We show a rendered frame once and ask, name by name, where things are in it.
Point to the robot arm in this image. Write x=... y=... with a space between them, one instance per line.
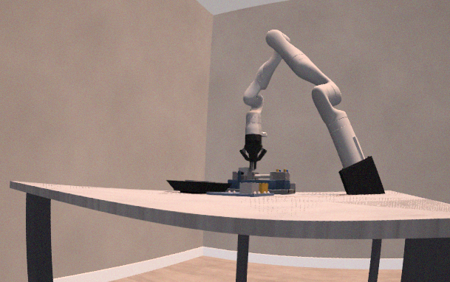
x=325 y=95

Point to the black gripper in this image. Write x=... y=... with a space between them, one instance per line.
x=253 y=144

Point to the orange rectangular block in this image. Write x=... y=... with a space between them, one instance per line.
x=263 y=187

